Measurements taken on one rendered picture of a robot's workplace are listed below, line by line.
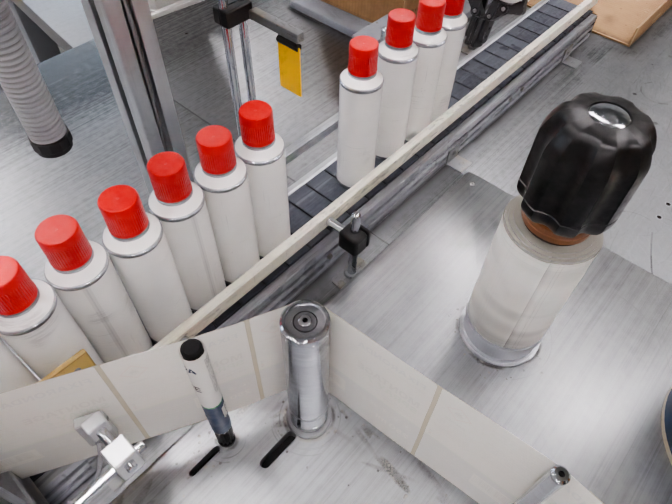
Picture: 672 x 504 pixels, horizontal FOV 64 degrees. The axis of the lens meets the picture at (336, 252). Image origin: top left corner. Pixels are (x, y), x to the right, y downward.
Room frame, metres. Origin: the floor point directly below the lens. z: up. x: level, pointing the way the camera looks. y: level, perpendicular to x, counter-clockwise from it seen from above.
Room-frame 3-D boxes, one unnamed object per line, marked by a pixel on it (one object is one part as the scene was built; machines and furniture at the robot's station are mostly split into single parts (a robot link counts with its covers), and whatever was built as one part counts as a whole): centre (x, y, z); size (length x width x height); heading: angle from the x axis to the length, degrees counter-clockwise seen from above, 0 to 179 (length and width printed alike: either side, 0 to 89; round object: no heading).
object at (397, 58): (0.61, -0.07, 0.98); 0.05 x 0.05 x 0.20
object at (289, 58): (0.48, 0.05, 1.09); 0.03 x 0.01 x 0.06; 50
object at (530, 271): (0.31, -0.19, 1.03); 0.09 x 0.09 x 0.30
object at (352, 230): (0.42, -0.02, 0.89); 0.03 x 0.03 x 0.12; 50
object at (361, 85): (0.55, -0.02, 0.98); 0.05 x 0.05 x 0.20
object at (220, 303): (0.63, -0.14, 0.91); 1.07 x 0.01 x 0.02; 140
